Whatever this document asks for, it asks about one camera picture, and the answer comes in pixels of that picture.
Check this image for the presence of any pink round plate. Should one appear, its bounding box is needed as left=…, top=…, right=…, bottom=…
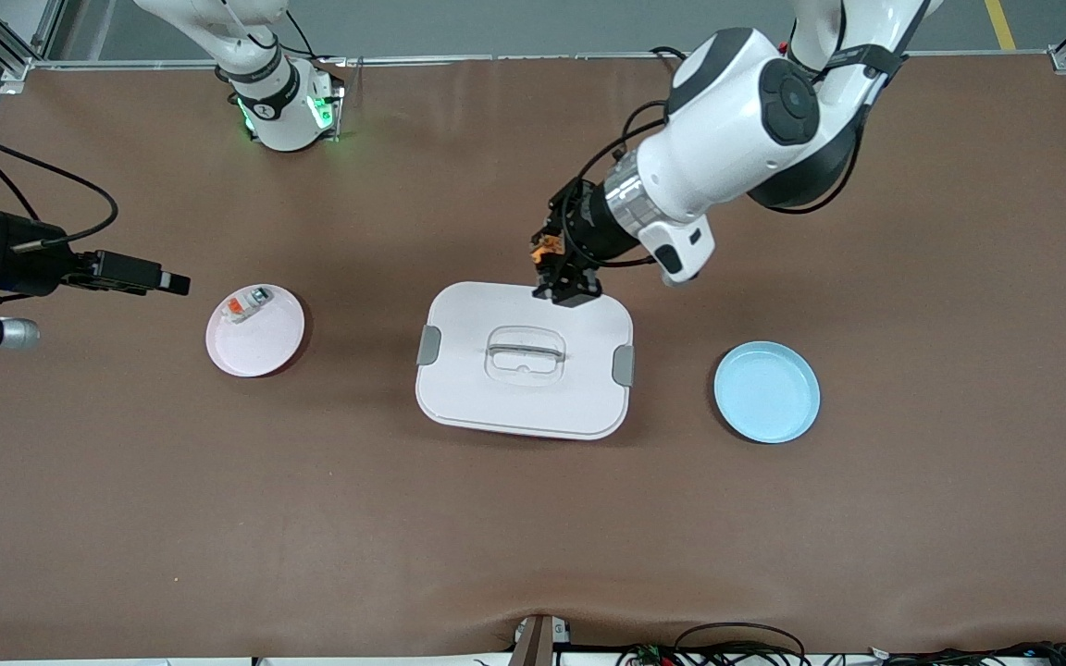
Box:
left=205, top=283, right=306, bottom=379

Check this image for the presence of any white lidded storage box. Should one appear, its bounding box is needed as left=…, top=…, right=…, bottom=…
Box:
left=415, top=281, right=635, bottom=441

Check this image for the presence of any light blue round plate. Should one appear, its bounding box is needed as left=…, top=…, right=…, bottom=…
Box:
left=713, top=340, right=822, bottom=445

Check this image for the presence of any clear box lid handle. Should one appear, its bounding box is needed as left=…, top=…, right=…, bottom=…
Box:
left=482, top=325, right=569, bottom=383

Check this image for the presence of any white and orange switch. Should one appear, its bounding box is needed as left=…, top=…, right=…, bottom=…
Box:
left=221, top=286, right=274, bottom=326

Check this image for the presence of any silver table edge rail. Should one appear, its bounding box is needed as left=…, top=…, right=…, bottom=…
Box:
left=31, top=50, right=1054, bottom=71

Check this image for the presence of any black right arm base cable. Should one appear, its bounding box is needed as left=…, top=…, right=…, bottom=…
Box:
left=246, top=7, right=317, bottom=62

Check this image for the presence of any grey camera stand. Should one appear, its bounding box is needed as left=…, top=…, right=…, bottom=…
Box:
left=508, top=613, right=573, bottom=666

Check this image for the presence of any black looped cable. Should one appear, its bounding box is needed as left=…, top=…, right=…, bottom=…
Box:
left=674, top=622, right=809, bottom=666

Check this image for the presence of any black cable bundle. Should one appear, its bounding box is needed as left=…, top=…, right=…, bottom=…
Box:
left=616, top=640, right=1066, bottom=666

